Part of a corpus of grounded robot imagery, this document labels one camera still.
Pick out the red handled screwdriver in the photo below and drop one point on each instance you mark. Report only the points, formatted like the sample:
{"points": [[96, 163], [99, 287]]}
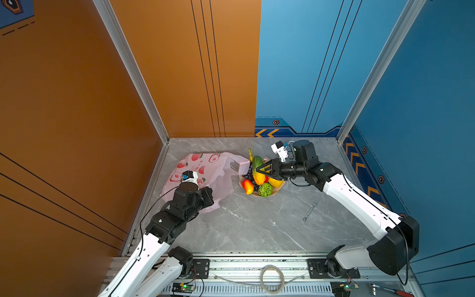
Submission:
{"points": [[375, 287]]}

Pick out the aluminium corner post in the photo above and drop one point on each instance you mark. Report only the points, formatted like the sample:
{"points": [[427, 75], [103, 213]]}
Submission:
{"points": [[400, 30], [116, 33]]}

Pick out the wooden fruit plate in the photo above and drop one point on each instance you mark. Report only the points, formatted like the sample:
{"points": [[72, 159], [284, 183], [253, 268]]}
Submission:
{"points": [[255, 193]]}

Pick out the yellow banana bunch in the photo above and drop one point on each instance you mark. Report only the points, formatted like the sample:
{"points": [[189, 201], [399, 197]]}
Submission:
{"points": [[273, 182]]}

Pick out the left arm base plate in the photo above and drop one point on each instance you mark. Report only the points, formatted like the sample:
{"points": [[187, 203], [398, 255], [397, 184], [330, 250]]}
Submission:
{"points": [[201, 267]]}

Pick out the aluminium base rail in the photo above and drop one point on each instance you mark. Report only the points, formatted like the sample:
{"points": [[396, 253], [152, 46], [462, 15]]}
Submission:
{"points": [[253, 275]]}

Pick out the aluminium corner post left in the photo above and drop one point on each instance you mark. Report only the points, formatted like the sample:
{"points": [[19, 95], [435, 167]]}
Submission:
{"points": [[116, 33]]}

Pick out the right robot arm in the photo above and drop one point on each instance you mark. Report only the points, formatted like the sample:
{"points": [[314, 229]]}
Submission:
{"points": [[396, 238]]}

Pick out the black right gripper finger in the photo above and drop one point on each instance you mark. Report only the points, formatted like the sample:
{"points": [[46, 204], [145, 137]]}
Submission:
{"points": [[262, 164], [260, 175]]}

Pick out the aluminium corner post right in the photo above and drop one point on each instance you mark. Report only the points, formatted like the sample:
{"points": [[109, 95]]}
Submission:
{"points": [[400, 30]]}

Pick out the coiled clear tube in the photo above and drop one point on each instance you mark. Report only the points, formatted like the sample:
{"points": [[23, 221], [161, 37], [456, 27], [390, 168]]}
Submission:
{"points": [[272, 280]]}

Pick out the right green circuit board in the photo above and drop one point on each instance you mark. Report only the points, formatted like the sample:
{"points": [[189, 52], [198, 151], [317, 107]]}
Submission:
{"points": [[343, 289]]}

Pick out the green orange mango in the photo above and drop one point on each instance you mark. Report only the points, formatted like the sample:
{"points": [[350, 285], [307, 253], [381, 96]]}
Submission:
{"points": [[258, 181]]}

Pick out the silver wrench on table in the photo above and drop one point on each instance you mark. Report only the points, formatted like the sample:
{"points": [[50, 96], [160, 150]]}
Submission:
{"points": [[305, 218]]}

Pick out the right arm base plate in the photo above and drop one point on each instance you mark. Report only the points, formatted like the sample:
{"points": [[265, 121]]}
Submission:
{"points": [[325, 268]]}

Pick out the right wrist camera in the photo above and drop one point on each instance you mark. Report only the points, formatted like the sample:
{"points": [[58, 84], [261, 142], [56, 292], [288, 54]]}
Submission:
{"points": [[280, 149]]}

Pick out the pink printed plastic bag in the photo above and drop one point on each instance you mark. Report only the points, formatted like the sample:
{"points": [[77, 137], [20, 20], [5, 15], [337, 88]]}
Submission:
{"points": [[214, 170]]}

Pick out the dark purple grape bunch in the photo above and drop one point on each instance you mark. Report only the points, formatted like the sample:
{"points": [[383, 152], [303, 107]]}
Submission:
{"points": [[249, 176]]}

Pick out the left green circuit board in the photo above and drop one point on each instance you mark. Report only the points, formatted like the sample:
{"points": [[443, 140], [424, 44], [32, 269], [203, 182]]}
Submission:
{"points": [[183, 288]]}

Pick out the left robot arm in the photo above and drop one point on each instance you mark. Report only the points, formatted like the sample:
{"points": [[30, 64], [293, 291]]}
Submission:
{"points": [[163, 241]]}

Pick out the green circuit board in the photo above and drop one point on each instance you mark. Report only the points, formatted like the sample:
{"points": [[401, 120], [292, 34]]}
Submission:
{"points": [[183, 288], [343, 289]]}

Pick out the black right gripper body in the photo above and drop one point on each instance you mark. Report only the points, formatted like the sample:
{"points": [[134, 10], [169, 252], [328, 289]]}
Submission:
{"points": [[277, 172]]}

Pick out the red yellow mango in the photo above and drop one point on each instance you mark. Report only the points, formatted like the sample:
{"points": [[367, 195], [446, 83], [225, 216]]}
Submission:
{"points": [[248, 186]]}

